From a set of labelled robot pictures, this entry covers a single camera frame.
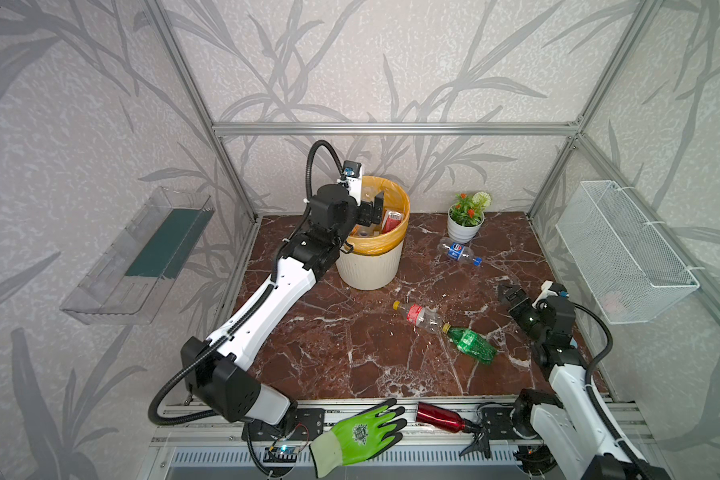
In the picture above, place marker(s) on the circuit board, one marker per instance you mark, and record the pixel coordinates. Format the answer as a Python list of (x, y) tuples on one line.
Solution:
[(282, 454), (535, 461)]

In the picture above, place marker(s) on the clear acrylic wall shelf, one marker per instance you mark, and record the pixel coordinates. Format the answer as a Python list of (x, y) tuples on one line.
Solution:
[(133, 277)]

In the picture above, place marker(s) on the white ribbed trash bin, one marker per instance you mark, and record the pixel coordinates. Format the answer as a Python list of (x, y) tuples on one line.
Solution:
[(368, 273)]

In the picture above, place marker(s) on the blue label bottle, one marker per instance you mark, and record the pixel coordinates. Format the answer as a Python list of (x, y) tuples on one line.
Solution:
[(458, 252)]

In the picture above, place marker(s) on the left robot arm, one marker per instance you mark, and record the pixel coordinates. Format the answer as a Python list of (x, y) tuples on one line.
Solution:
[(215, 370)]

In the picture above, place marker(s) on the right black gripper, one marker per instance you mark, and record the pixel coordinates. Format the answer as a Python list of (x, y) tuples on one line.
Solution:
[(513, 297)]

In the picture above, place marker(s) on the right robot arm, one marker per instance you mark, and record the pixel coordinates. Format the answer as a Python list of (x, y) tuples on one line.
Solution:
[(574, 422)]

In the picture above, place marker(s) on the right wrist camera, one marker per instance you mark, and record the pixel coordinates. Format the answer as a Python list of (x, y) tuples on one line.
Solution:
[(552, 288)]

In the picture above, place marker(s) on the white wire mesh basket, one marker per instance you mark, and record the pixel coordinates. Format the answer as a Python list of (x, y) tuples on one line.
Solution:
[(631, 270)]

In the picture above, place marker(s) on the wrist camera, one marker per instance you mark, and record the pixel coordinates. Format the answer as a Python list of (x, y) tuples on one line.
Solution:
[(552, 288), (352, 177)]

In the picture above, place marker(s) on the yellow red label bottle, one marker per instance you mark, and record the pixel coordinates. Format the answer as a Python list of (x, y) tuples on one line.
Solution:
[(391, 220)]

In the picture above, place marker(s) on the right circuit board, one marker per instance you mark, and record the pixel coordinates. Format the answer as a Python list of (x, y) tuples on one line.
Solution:
[(535, 461)]

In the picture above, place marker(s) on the left circuit board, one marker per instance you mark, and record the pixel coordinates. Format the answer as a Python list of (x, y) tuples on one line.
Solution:
[(282, 454)]

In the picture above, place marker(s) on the red spray bottle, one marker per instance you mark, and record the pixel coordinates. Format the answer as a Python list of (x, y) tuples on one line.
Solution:
[(444, 419)]

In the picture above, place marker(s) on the green sprite bottle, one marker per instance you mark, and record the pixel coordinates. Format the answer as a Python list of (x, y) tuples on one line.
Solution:
[(470, 343)]

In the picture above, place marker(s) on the black clamp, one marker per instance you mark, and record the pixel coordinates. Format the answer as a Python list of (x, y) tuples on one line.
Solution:
[(480, 442)]

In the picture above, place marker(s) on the potted artificial plant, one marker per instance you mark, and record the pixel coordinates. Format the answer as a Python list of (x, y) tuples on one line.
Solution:
[(466, 215)]

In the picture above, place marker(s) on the pink label clear bottle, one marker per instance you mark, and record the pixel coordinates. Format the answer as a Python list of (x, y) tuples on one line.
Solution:
[(420, 317)]

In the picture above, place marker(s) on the green work glove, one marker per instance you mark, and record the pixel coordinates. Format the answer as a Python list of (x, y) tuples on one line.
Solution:
[(359, 438)]

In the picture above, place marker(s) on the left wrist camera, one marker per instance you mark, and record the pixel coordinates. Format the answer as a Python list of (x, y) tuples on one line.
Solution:
[(352, 177)]

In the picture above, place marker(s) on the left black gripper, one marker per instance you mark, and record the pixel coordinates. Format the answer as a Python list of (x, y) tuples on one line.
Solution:
[(376, 209)]

